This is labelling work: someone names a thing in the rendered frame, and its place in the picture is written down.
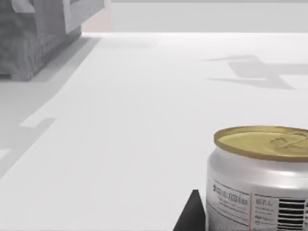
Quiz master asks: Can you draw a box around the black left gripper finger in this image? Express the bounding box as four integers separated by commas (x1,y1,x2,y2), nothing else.
172,189,207,231

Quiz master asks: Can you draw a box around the silver can with gold lid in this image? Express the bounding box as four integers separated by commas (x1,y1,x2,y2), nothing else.
205,125,308,231

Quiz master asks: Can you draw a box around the grey wooden cabinet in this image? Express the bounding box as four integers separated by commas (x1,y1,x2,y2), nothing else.
0,0,106,82

